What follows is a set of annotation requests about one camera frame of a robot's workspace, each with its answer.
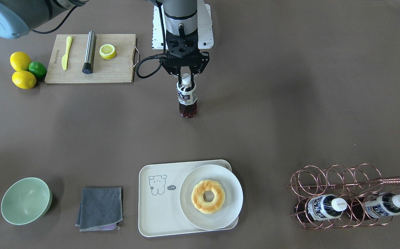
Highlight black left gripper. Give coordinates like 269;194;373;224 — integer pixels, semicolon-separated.
162;33;210;91

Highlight tea bottle white cap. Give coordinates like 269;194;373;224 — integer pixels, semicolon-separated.
176;73;198;119

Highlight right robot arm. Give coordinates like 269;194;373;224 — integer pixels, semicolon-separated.
0;0;136;84

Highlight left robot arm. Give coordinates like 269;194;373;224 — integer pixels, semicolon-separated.
135;0;210;84

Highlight cream rabbit tray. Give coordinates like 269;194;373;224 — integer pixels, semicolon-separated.
138;159;238;237

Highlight bamboo cutting board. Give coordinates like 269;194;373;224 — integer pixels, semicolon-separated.
44;34;137;84

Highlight half lemon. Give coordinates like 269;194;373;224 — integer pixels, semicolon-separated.
99;44;117;60

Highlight steel muddler black tip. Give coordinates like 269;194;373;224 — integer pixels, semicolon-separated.
82;30;96;74

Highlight white round plate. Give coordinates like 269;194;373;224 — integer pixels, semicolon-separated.
180;164;243;230

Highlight yellow plastic knife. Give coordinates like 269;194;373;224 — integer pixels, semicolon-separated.
61;35;73;71

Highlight green lime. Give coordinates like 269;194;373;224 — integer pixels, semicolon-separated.
28;61;47;78

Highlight grey folded cloth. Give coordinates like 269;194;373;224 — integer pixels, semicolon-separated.
75;186;124;232

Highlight lower whole lemon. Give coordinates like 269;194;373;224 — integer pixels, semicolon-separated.
12;71;37;89

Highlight whole lemon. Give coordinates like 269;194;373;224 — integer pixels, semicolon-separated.
12;71;37;89
10;52;32;71

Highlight upper whole lemon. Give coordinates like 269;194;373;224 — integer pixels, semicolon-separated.
10;52;32;71

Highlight mint green bowl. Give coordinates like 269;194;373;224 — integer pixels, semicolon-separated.
1;177;53;225

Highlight black braided cable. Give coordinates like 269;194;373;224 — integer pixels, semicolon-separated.
135;0;169;79

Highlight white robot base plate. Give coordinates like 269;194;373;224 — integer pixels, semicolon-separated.
152;0;214;49

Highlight glazed ring donut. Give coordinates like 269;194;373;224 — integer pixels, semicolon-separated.
191;179;226;214

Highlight copper wire bottle rack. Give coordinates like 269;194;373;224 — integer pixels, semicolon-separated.
288;164;400;230

